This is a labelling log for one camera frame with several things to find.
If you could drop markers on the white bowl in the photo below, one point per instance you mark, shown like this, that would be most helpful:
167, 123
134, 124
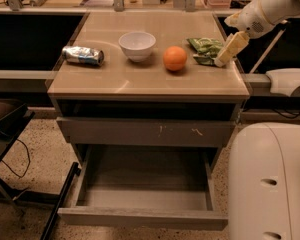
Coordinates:
137, 46

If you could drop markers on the open middle drawer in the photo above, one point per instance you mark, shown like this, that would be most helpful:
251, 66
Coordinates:
141, 186

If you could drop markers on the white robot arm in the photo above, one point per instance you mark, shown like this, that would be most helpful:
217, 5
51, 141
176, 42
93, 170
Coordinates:
264, 162

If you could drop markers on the crushed silver soda can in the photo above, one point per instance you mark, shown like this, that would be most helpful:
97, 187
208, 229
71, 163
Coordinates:
83, 55

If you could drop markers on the grey drawer cabinet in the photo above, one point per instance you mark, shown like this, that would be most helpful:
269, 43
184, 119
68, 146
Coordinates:
124, 89

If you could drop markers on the green jalapeno chip bag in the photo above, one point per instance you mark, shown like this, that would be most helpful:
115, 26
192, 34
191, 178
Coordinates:
206, 50

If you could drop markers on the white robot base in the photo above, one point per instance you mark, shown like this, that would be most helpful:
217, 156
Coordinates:
284, 81

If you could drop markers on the white stick with tip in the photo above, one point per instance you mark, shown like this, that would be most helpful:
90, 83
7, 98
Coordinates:
283, 26

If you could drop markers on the closed upper drawer front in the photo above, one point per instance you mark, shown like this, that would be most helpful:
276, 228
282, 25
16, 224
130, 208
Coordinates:
145, 132

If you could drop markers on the orange fruit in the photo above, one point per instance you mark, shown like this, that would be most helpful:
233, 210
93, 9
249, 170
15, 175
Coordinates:
174, 58

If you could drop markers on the dark cart at left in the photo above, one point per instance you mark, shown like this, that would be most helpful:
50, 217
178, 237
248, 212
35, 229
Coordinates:
14, 117

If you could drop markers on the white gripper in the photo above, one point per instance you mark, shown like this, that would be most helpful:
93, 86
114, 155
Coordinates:
252, 19

